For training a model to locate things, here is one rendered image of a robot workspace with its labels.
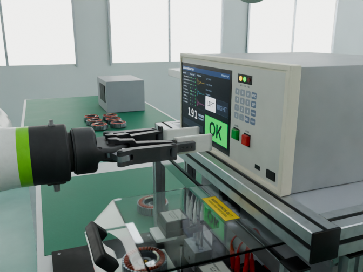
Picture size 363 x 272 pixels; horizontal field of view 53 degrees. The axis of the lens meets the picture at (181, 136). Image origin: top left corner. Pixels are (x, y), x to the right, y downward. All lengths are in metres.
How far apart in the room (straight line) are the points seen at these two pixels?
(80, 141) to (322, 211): 0.37
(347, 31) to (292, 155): 6.89
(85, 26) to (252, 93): 4.75
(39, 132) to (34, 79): 4.72
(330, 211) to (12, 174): 0.46
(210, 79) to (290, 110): 0.26
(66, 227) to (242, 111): 0.81
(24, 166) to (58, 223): 0.78
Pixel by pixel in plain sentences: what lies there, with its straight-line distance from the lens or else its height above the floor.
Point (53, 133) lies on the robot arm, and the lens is 0.58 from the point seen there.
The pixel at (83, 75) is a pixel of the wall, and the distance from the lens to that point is 5.33.
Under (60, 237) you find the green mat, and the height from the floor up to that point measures 0.75.
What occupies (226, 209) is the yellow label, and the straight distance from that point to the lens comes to 0.66.
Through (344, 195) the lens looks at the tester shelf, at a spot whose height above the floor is 1.11.
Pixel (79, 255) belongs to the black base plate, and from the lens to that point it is 1.11.
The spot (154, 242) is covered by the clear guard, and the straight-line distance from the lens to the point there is 0.57.
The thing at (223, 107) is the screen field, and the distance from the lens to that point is 0.74.
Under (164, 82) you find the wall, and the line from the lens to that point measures 5.60.
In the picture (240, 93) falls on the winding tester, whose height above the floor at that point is 1.26.
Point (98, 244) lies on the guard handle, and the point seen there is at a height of 1.06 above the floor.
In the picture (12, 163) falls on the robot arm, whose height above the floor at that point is 1.19.
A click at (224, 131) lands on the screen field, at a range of 0.74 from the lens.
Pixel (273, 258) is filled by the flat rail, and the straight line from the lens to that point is 0.60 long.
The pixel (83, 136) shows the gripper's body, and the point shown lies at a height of 1.21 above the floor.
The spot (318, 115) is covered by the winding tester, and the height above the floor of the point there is 1.24.
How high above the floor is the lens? 1.36
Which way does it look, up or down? 15 degrees down
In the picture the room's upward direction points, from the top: straight up
